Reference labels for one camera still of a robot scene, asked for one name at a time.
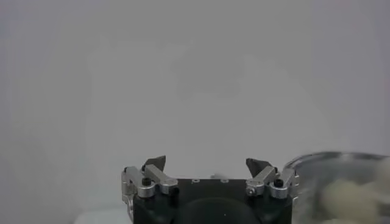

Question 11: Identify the glass pot lid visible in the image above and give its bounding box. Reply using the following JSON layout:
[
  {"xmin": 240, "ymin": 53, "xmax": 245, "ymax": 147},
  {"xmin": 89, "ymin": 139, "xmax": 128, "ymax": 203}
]
[{"xmin": 282, "ymin": 151, "xmax": 390, "ymax": 224}]

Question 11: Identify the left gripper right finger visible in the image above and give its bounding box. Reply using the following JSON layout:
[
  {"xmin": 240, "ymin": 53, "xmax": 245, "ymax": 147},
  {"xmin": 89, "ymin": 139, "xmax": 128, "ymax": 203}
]
[{"xmin": 245, "ymin": 157, "xmax": 300, "ymax": 200}]

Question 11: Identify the white steamed baozi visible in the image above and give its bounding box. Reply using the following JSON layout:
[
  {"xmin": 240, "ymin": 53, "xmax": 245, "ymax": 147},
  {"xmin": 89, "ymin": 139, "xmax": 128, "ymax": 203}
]
[{"xmin": 321, "ymin": 179, "xmax": 381, "ymax": 224}]

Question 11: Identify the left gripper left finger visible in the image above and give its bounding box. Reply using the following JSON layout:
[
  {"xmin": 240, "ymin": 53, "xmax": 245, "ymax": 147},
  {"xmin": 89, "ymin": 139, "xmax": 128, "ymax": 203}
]
[{"xmin": 121, "ymin": 155, "xmax": 179, "ymax": 220}]

